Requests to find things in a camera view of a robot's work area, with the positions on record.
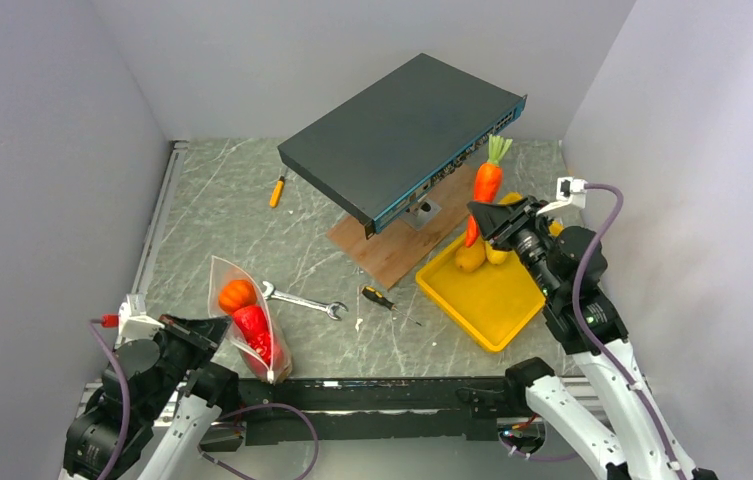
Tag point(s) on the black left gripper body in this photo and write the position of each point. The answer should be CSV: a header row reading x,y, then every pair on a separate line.
x,y
183,347

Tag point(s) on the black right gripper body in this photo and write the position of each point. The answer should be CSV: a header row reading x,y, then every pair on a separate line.
x,y
521,229

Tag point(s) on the orange carrot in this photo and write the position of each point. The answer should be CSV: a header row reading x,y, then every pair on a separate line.
x,y
489,175

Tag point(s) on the small orange pumpkin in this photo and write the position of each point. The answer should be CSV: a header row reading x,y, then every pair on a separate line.
x,y
237,294

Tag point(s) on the red bell pepper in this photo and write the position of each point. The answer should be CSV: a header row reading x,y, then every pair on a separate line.
x,y
252,322

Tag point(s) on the clear polka dot zip bag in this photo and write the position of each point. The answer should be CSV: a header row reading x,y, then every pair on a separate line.
x,y
234,348

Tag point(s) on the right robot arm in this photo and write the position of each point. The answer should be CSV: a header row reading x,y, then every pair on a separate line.
x,y
633,441

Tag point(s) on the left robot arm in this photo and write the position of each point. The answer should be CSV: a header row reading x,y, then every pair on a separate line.
x,y
142,375

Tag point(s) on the tan potato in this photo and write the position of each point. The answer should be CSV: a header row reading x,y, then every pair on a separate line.
x,y
469,258

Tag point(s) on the yellow plastic tray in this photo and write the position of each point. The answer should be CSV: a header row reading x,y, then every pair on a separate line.
x,y
491,304

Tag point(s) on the wooden base board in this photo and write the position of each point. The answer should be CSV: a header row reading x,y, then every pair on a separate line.
x,y
391,254

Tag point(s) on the silver wrench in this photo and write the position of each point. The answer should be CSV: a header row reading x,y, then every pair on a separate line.
x,y
332,309

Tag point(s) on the black yellow screwdriver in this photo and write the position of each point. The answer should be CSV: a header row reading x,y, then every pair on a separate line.
x,y
378,298

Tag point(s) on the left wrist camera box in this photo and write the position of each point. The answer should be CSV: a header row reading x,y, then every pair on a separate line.
x,y
131,320

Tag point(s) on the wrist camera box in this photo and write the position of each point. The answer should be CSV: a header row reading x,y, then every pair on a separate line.
x,y
131,320
571,194

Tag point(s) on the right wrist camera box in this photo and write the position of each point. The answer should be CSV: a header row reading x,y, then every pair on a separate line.
x,y
571,194

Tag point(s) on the metal stand post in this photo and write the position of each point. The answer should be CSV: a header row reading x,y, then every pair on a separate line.
x,y
419,214

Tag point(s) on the dark network switch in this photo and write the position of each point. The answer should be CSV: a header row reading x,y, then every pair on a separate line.
x,y
384,149

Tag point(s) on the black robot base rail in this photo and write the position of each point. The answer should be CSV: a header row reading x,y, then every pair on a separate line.
x,y
471,408

